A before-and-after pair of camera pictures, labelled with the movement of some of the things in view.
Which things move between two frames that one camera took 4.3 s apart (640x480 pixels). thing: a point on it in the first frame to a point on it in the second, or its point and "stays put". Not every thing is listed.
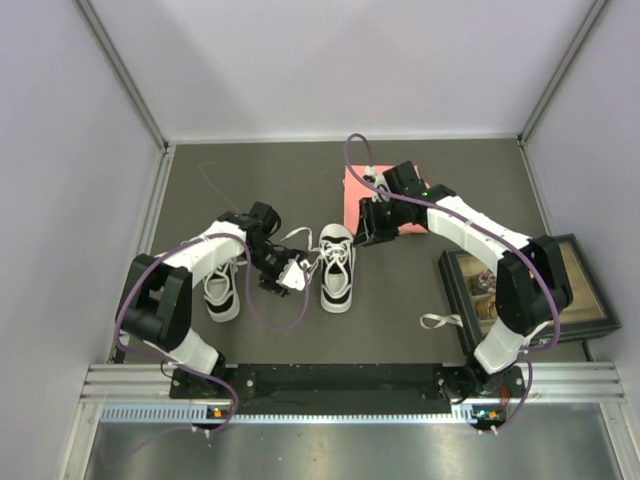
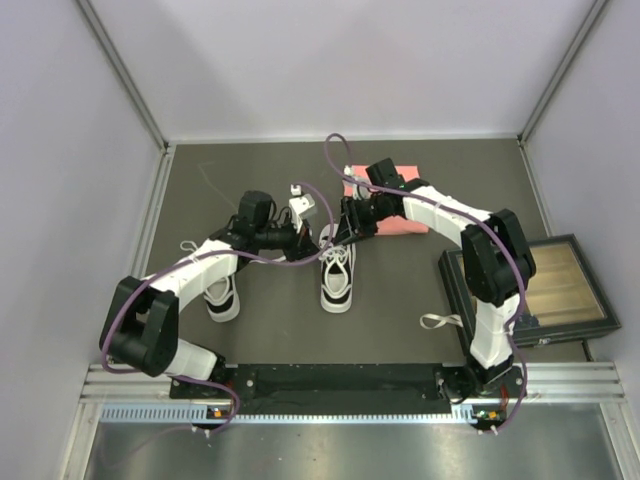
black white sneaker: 337,256 stays put
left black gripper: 268,281 to 302,245
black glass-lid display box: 470,278 stays put
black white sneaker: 221,289 stays put
